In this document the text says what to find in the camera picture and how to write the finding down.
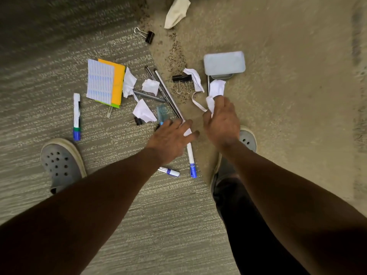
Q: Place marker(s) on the person's left hand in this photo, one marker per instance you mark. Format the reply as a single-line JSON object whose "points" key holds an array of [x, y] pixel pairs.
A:
{"points": [[167, 141]]}

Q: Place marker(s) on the person's right hand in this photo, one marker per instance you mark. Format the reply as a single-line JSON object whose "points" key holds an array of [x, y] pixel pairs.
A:
{"points": [[223, 125]]}

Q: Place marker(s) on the person's right thumb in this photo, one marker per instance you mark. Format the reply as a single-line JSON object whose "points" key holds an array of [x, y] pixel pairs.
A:
{"points": [[208, 118]]}

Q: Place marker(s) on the person's left thumb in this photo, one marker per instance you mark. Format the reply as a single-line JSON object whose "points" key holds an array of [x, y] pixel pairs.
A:
{"points": [[193, 134]]}

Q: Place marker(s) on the white paper piece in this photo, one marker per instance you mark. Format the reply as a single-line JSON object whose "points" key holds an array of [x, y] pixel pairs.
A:
{"points": [[195, 78], [129, 83], [143, 112], [215, 88], [151, 86]]}

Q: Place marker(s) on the person's left forearm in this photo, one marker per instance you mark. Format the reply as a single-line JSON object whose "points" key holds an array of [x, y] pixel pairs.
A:
{"points": [[86, 209]]}

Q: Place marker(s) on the person's right forearm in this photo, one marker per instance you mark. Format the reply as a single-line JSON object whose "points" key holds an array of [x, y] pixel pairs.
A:
{"points": [[286, 203]]}

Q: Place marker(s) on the white paper strip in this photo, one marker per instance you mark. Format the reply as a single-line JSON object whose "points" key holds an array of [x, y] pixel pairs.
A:
{"points": [[197, 105]]}

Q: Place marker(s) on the white marker with blue cap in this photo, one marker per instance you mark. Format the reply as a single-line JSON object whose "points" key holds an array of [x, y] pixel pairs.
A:
{"points": [[76, 114], [191, 157]]}

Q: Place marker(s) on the clear plastic ruler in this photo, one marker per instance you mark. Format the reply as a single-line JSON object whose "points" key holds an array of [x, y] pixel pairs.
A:
{"points": [[163, 113]]}

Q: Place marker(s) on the short white and blue marker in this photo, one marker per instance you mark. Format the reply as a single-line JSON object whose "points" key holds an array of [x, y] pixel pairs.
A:
{"points": [[169, 171]]}

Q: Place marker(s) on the silver tin base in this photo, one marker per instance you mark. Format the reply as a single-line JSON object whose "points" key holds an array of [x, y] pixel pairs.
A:
{"points": [[222, 76]]}

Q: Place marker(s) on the person's grey right clog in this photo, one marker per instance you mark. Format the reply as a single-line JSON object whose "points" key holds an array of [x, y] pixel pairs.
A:
{"points": [[248, 140]]}

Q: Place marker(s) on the person's grey clog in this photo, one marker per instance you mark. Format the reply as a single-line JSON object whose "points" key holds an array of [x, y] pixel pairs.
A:
{"points": [[61, 164], [248, 140]]}

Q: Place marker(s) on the silver pen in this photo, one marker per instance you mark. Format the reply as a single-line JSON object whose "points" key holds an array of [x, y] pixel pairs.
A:
{"points": [[167, 93]]}

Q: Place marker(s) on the small black binder clip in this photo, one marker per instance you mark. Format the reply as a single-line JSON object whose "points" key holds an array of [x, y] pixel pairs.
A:
{"points": [[137, 121]]}

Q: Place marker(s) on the grey pen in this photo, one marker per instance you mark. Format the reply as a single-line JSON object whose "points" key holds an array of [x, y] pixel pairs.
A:
{"points": [[149, 96]]}

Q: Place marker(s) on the green sticky note pad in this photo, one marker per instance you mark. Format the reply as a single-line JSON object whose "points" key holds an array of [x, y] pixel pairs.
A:
{"points": [[114, 105]]}

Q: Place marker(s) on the clear plastic cap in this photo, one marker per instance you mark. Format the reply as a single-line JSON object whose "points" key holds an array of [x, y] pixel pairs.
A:
{"points": [[109, 112]]}

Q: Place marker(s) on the orange sticky note pad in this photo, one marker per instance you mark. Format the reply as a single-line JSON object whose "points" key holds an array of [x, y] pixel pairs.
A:
{"points": [[119, 83]]}

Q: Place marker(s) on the large black binder clip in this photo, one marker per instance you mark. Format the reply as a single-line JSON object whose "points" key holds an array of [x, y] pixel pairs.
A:
{"points": [[149, 37]]}

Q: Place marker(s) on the white label sheet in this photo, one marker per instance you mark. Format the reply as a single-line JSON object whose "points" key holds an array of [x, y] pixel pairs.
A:
{"points": [[99, 82]]}

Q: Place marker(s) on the cream cloth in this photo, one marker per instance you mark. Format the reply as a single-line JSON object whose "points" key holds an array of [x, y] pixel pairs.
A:
{"points": [[176, 12]]}

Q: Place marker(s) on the person's black trouser leg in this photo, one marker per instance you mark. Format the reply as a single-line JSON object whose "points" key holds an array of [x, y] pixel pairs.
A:
{"points": [[252, 243]]}

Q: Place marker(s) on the person's grey left clog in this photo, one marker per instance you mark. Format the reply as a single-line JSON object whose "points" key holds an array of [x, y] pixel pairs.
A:
{"points": [[61, 164]]}

